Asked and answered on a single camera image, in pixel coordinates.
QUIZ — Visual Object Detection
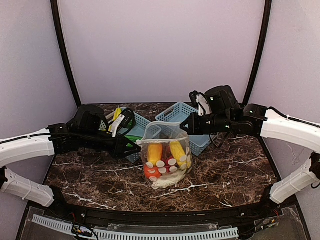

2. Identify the orange toy fruit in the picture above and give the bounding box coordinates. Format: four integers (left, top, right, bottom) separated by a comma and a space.
143, 164, 162, 182

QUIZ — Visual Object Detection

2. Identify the small blue perforated basket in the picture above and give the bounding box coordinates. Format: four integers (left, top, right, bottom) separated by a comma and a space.
99, 107, 161, 163

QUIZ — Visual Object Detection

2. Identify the white slotted cable duct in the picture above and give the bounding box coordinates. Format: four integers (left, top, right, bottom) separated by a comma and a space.
32, 214, 239, 240

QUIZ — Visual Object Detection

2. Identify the red toy strawberry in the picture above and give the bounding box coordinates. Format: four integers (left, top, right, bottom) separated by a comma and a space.
163, 156, 178, 174

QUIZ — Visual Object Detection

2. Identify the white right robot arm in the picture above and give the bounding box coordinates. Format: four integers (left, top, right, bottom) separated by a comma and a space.
180, 85, 320, 206

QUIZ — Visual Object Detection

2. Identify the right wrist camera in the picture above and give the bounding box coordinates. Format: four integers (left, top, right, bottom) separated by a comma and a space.
189, 90, 212, 117

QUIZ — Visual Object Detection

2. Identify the white toy radish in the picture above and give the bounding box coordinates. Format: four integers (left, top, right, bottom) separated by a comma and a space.
151, 171, 186, 190

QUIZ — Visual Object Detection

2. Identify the yellow green toy banana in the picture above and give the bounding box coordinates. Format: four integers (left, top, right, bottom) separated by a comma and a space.
113, 107, 122, 121

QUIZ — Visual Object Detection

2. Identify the clear dotted zip top bag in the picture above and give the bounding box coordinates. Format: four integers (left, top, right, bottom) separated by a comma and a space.
136, 121, 194, 187

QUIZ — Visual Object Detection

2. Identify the green toy cucumber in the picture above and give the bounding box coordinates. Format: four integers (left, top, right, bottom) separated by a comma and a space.
125, 135, 143, 143

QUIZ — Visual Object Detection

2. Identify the black front table rail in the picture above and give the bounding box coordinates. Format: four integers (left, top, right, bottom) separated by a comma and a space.
47, 202, 273, 226

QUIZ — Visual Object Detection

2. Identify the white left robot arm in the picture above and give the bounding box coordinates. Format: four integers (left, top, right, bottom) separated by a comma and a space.
0, 105, 141, 208

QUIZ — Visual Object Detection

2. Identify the yellow toy corn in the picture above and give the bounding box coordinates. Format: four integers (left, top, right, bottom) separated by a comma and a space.
169, 141, 188, 170

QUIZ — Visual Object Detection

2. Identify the large blue perforated basket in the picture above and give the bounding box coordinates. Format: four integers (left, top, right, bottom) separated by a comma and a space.
155, 102, 211, 156

